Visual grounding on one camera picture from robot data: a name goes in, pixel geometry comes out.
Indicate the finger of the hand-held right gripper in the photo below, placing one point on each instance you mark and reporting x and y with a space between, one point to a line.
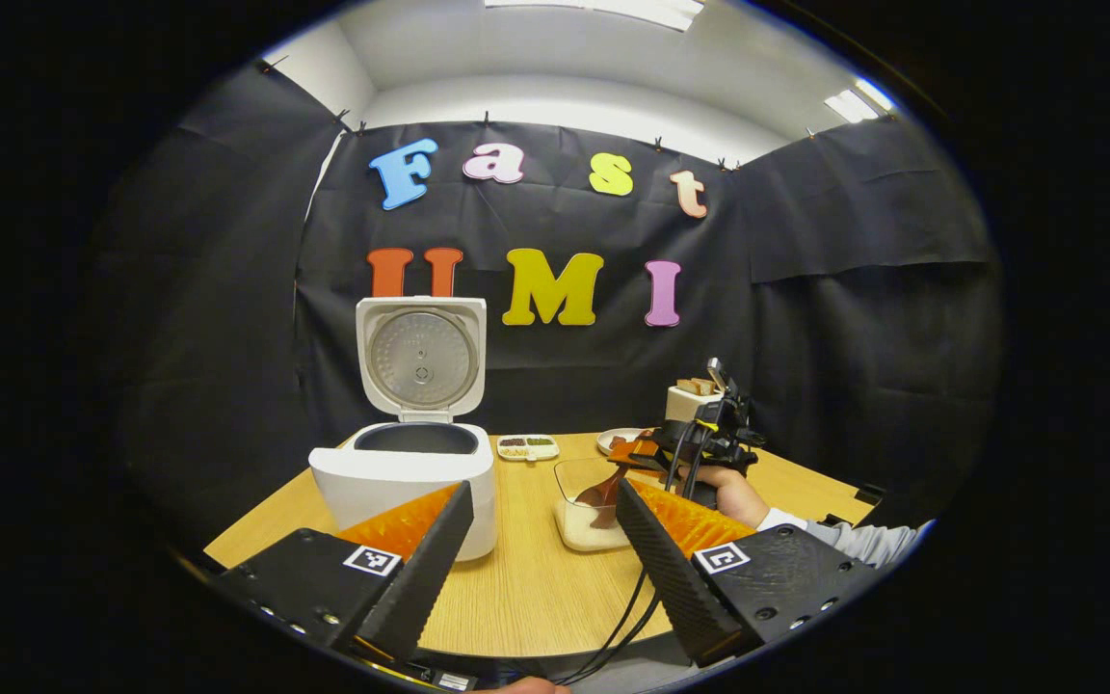
647 465
634 448

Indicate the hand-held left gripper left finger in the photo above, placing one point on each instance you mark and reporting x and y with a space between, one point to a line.
420 569

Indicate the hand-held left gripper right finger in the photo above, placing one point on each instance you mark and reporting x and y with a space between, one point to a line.
661 569

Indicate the brown wooden spoon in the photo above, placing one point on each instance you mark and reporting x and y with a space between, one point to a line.
603 496

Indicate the clear container of rice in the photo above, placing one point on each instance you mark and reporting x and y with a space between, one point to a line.
579 530

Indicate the white rice cooker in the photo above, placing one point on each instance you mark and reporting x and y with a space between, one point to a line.
391 482

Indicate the white round plate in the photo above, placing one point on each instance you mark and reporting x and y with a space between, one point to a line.
608 445

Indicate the white toaster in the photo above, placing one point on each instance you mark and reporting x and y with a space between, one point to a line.
682 405

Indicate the white divided condiment dish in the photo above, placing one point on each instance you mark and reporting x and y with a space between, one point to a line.
528 447

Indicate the small ceiling light panel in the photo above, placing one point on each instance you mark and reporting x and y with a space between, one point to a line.
858 101

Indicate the large ceiling light panel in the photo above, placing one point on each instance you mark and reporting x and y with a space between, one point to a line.
603 8

